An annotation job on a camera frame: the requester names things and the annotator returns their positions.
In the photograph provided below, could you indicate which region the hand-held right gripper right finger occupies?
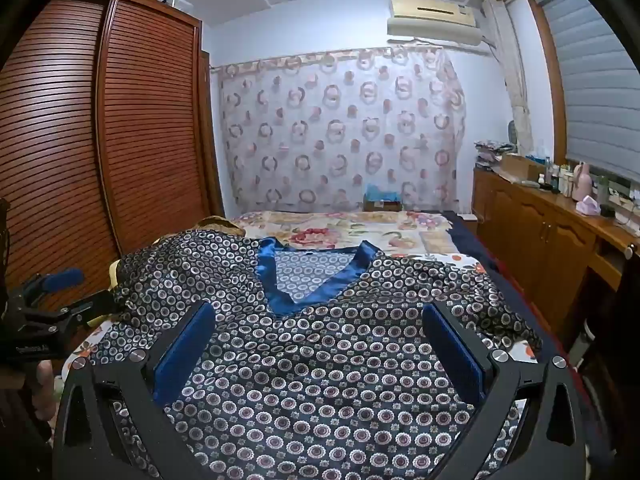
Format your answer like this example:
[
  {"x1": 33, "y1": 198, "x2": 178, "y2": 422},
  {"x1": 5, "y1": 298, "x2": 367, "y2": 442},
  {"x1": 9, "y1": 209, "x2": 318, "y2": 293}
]
[{"x1": 422, "y1": 300, "x2": 588, "y2": 480}]

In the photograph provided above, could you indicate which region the sheer circle-print curtain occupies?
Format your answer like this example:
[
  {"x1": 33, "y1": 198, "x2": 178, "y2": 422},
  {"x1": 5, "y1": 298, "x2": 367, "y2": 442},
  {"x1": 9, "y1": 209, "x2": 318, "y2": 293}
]
[{"x1": 212, "y1": 45, "x2": 468, "y2": 216}]

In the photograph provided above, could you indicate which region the stack of folded clothes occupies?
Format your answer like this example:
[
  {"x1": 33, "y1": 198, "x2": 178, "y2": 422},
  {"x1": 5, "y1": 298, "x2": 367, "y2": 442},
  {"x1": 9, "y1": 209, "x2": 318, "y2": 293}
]
[{"x1": 475, "y1": 139, "x2": 516, "y2": 169}]

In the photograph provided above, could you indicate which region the brown box with blue contents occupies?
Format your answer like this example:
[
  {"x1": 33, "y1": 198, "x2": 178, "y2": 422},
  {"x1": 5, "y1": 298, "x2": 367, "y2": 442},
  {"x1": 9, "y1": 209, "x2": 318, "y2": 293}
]
[{"x1": 362, "y1": 182, "x2": 404, "y2": 212}]

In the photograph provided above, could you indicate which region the floral quilt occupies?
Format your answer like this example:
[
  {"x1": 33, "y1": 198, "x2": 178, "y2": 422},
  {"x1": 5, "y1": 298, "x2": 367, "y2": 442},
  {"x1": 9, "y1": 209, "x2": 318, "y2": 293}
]
[{"x1": 227, "y1": 210, "x2": 451, "y2": 261}]

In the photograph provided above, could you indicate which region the orange fruit print bedsheet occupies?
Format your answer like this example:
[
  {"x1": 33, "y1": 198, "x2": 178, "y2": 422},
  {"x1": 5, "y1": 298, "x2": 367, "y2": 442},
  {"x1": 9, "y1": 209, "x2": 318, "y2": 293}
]
[{"x1": 67, "y1": 252, "x2": 543, "y2": 366}]

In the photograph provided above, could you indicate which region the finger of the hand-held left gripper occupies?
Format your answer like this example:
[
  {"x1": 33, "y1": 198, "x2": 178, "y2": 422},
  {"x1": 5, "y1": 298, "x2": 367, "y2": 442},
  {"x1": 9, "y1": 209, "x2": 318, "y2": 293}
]
[
  {"x1": 15, "y1": 267, "x2": 86, "y2": 306},
  {"x1": 27, "y1": 290, "x2": 118, "y2": 331}
]

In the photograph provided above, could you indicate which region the cream window curtain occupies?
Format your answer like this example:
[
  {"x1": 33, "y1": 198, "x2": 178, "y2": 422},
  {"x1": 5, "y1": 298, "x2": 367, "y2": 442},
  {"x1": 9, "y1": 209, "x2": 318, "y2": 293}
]
[{"x1": 482, "y1": 0, "x2": 533, "y2": 156}]

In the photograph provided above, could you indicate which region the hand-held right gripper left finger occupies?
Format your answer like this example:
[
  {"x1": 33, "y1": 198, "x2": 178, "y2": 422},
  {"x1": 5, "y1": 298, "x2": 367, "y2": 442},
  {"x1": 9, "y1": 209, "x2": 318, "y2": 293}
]
[{"x1": 52, "y1": 300, "x2": 216, "y2": 480}]

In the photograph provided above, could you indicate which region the golden brown pillow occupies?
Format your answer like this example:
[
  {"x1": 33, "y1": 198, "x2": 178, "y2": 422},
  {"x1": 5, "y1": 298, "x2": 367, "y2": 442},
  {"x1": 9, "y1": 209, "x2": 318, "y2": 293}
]
[{"x1": 196, "y1": 215, "x2": 247, "y2": 237}]

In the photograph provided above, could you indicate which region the pink bottle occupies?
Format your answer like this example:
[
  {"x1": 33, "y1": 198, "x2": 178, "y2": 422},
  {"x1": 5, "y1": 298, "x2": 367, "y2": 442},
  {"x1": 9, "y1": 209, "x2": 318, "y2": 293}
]
[{"x1": 572, "y1": 161, "x2": 594, "y2": 202}]

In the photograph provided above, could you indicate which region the navy patterned satin shirt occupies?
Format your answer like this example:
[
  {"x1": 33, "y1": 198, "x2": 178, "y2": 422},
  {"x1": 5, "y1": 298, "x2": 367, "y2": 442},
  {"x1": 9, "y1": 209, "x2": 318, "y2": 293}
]
[{"x1": 75, "y1": 227, "x2": 543, "y2": 480}]

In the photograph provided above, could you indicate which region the cream wall air conditioner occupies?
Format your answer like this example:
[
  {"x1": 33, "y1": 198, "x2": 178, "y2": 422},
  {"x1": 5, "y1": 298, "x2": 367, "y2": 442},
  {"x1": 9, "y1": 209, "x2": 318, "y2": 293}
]
[{"x1": 386, "y1": 0, "x2": 483, "y2": 47}]

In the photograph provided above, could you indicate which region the open cardboard box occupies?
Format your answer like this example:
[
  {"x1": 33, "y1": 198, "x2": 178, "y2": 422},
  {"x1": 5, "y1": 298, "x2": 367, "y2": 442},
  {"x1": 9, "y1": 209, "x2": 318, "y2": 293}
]
[{"x1": 500, "y1": 154, "x2": 547, "y2": 182}]

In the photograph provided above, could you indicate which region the wooden sideboard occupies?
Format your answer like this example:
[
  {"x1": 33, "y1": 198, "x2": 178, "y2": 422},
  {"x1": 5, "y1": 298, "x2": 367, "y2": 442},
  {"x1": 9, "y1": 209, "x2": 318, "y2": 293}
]
[{"x1": 472, "y1": 167, "x2": 640, "y2": 351}]

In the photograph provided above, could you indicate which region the wooden window frame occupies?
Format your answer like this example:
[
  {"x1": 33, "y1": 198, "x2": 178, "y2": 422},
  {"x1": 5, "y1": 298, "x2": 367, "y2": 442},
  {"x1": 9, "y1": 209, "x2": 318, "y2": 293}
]
[{"x1": 525, "y1": 0, "x2": 568, "y2": 163}]

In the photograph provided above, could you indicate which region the wooden slatted wardrobe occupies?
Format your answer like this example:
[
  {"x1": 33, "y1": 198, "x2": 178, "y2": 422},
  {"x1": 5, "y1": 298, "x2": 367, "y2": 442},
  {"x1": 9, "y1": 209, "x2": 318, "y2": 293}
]
[{"x1": 0, "y1": 0, "x2": 226, "y2": 361}]

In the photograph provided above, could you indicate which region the row of toiletry bottles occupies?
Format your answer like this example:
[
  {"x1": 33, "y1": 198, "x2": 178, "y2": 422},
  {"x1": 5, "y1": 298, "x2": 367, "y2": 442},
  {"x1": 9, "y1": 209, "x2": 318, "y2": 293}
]
[{"x1": 537, "y1": 157, "x2": 576, "y2": 196}]

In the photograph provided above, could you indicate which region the grey window blind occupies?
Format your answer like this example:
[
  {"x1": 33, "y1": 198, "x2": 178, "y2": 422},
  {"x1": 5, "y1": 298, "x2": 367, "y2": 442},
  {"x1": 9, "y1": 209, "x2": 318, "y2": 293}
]
[{"x1": 537, "y1": 0, "x2": 640, "y2": 186}]

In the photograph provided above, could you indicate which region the person's left hand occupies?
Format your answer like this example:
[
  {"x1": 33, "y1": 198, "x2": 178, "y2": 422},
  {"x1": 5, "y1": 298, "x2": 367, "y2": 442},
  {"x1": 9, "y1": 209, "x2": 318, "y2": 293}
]
[{"x1": 27, "y1": 360, "x2": 57, "y2": 423}]

